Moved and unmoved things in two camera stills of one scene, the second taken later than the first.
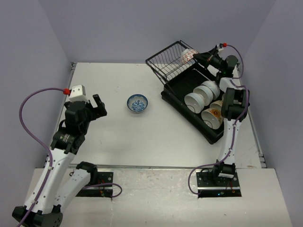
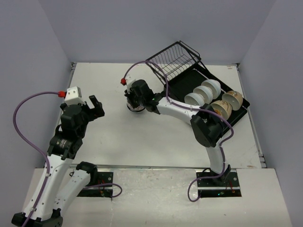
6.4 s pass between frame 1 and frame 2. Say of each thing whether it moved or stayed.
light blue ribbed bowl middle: stayed
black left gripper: stayed
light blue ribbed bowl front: stayed
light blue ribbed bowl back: stayed
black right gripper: moved
